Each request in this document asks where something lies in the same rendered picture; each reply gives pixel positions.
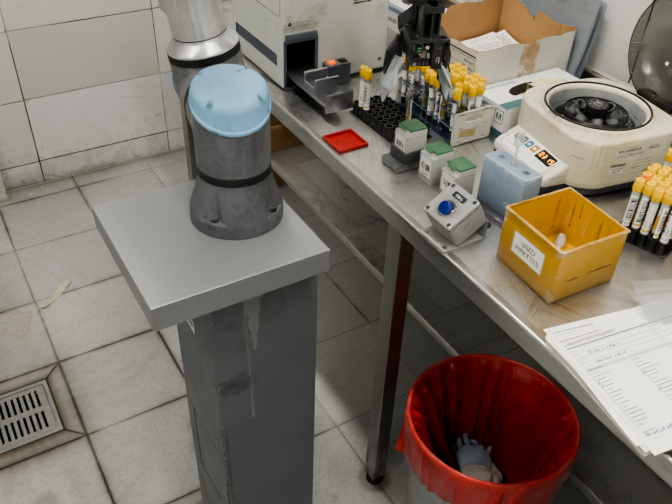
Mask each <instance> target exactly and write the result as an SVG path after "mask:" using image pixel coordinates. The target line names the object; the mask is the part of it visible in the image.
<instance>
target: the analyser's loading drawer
mask: <svg viewBox="0 0 672 504"><path fill-rule="evenodd" d="M327 72H328V68H327V67H322V68H318V69H314V68H313V67H311V66H310V65H309V64H308V63H302V64H298V65H293V66H288V67H287V77H289V78H290V79H291V80H292V81H293V82H294V83H296V84H297V85H298V86H299V87H300V88H302V89H303V90H304V91H305V92H306V93H308V94H309V95H310V96H311V97H312V98H314V99H315V100H316V101H317V102H318V103H320V104H321V105H322V106H323V107H324V108H325V114H329V113H333V112H337V111H341V110H345V109H349V108H353V95H354V90H353V89H351V90H347V91H342V90H341V89H340V88H339V87H338V75H336V76H332V77H328V76H327Z"/></svg>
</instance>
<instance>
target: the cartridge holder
mask: <svg viewBox="0 0 672 504"><path fill-rule="evenodd" d="M424 149H425V148H424ZM424 149H420V150H417V151H413V152H409V153H404V152H403V151H402V150H401V149H400V148H398V147H397V146H396V145H395V144H394V143H391V149H390V153H386V154H382V158H381V160H382V161H383V162H384V163H385V164H387V165H388V166H389V167H390V168H391V169H392V170H393V171H395V172H396V173H399V172H402V171H406V170H409V169H413V168H416V167H419V162H420V153H421V150H424Z"/></svg>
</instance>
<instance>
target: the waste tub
mask: <svg viewBox="0 0 672 504"><path fill-rule="evenodd" d="M505 208H506V213H505V217H504V222H503V227H502V231H501V236H500V240H499V245H498V249H497V254H496V257H497V258H499V259H500V260H501V261H502V262H503V263H504V264H505V265H506V266H507V267H508V268H509V269H510V270H511V271H513V272H514V273H515V274H516V275H517V276H518V277H519V278H520V279H521V280H522V281H523V282H524V283H526V284H527V285H528V286H529V287H530V288H531V289H532V290H533V291H534V292H535V293H536V294H537V295H539V296H540V297H541V298H542V299H543V300H544V301H545V302H546V303H547V304H551V303H553V302H556V301H559V300H561V299H564V298H567V297H569V296H572V295H574V294H577V293H580V292H582V291H585V290H588V289H590V288H593V287H596V286H598V285H601V284H604V283H606V282H609V281H611V280H612V277H613V274H614V271H615V268H616V266H617V263H618V260H619V257H620V254H621V252H622V249H623V246H624V243H625V240H626V238H627V235H628V233H630V232H631V231H630V230H629V229H628V228H626V227H625V226H623V225H622V224H621V223H619V222H618V221H617V220H615V219H614V218H613V217H611V216H610V215H608V214H607V213H606V212H604V211H603V210H602V209H600V208H599V207H598V206H596V205H595V204H593V203H592V202H591V201H589V200H588V199H587V198H585V197H584V196H583V195H581V194H580V193H578V192H577V191H576V190H574V189H573V188H572V187H567V188H564V189H560V190H557V191H554V192H551V193H547V194H544V195H541V196H537V197H534V198H531V199H527V200H524V201H521V202H517V203H514V204H511V205H507V206H505ZM560 233H562V234H565V235H566V237H567V240H566V243H565V246H564V247H563V248H560V249H559V248H558V247H557V246H556V245H555V241H556V237H557V235H559V234H560Z"/></svg>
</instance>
